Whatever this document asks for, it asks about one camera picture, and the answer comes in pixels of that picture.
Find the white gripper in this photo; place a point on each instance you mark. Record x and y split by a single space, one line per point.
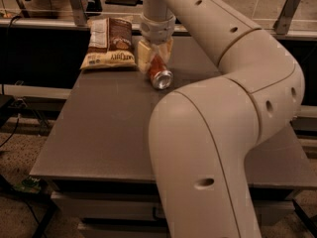
158 30

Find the red coke can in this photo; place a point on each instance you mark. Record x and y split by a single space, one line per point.
160 77

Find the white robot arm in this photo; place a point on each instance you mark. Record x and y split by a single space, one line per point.
200 134

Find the brown and yellow chip bag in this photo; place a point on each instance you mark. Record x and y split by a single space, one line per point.
110 44

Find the grey cabinet with drawers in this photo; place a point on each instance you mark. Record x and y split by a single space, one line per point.
97 156

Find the green packet on floor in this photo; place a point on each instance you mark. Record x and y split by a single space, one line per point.
29 185

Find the left metal bracket post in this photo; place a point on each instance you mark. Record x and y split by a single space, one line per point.
79 16

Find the metal bracket post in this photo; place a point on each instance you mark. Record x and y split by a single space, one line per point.
283 22
79 16

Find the right metal bracket post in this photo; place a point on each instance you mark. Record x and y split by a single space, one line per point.
283 22

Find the black drawer handle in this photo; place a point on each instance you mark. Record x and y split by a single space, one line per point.
155 215

